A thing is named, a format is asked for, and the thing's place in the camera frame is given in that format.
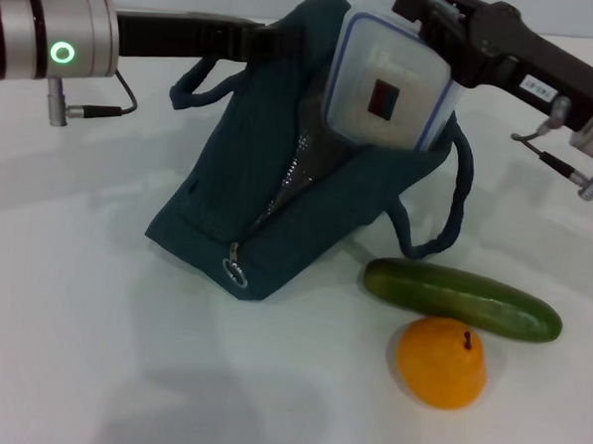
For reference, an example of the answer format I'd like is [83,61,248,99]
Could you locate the green cucumber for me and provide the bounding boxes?
[361,255,567,346]

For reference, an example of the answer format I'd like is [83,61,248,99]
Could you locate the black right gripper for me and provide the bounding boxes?
[385,0,593,135]

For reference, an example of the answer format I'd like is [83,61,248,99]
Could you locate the clear plastic food container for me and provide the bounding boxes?
[322,2,463,155]

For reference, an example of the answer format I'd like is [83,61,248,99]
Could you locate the right gripper cable silver plugs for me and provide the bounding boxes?
[507,92,593,202]

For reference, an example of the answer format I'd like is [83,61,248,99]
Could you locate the teal fabric zipper bag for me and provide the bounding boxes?
[141,0,486,316]

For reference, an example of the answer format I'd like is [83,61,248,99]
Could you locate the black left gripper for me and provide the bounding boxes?
[113,6,302,68]

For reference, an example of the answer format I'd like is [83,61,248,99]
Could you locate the orange pear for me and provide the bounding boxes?
[393,314,491,412]

